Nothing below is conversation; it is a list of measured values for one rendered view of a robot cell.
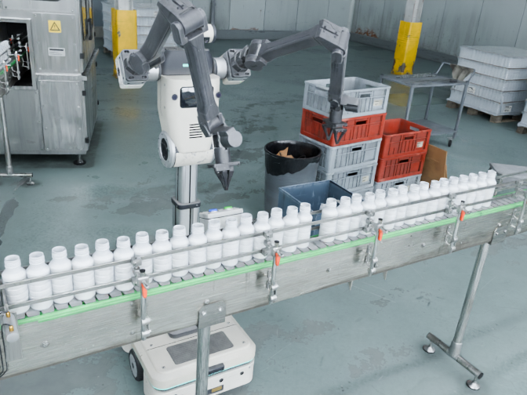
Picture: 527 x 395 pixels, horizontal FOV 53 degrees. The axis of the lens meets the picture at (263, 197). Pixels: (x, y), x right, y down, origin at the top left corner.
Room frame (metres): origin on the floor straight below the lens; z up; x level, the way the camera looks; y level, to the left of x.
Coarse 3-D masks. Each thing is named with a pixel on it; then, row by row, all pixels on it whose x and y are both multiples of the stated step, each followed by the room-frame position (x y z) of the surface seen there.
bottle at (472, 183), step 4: (468, 176) 2.17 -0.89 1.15; (472, 176) 2.15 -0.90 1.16; (476, 176) 2.15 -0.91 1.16; (468, 180) 2.16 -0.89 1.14; (472, 180) 2.15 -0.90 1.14; (476, 180) 2.15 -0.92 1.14; (468, 184) 2.15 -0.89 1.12; (472, 184) 2.14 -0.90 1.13; (476, 184) 2.15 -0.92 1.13; (468, 188) 2.14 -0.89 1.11; (472, 188) 2.14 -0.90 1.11; (476, 188) 2.14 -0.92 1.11; (472, 192) 2.14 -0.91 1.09; (476, 192) 2.15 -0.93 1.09; (468, 196) 2.14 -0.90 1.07; (472, 196) 2.14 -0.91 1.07; (468, 200) 2.14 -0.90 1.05; (472, 200) 2.14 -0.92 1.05; (464, 204) 2.14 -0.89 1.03; (468, 208) 2.14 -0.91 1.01
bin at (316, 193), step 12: (324, 180) 2.49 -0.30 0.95; (288, 192) 2.37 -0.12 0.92; (300, 192) 2.41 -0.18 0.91; (312, 192) 2.45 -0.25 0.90; (324, 192) 2.49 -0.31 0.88; (336, 192) 2.45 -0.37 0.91; (348, 192) 2.37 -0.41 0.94; (288, 204) 2.27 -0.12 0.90; (312, 204) 2.46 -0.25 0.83; (336, 204) 2.44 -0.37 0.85; (312, 216) 2.10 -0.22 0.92; (384, 276) 2.03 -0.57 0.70
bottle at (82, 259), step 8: (80, 248) 1.29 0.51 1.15; (88, 248) 1.27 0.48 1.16; (80, 256) 1.25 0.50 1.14; (88, 256) 1.27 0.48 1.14; (72, 264) 1.25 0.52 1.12; (80, 264) 1.25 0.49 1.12; (88, 264) 1.25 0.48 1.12; (88, 272) 1.25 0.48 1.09; (80, 280) 1.24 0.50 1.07; (88, 280) 1.25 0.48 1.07; (80, 288) 1.24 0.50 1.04; (80, 296) 1.24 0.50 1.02; (88, 296) 1.25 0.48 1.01
